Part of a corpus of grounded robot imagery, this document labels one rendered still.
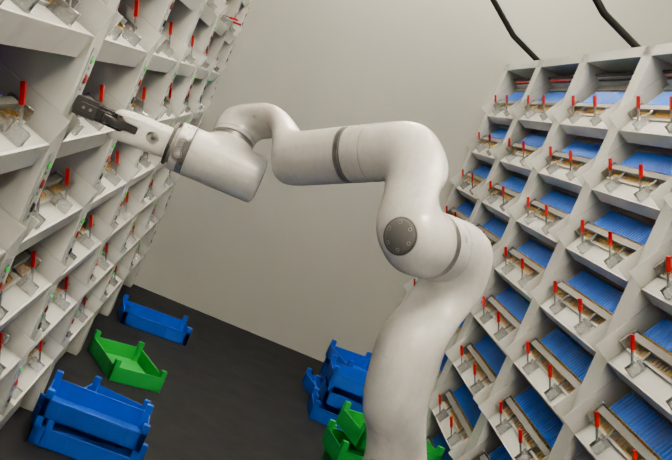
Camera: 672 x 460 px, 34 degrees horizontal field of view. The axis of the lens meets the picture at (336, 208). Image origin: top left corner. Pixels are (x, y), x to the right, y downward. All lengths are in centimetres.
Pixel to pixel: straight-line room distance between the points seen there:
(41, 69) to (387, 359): 74
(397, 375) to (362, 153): 34
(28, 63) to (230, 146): 35
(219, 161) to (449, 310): 48
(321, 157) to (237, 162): 19
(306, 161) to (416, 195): 24
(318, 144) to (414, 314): 31
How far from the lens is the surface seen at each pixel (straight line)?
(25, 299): 239
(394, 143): 163
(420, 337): 157
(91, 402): 336
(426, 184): 156
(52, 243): 260
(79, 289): 332
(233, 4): 464
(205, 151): 183
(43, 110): 186
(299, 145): 172
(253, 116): 186
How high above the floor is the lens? 116
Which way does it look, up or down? 4 degrees down
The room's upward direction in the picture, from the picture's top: 23 degrees clockwise
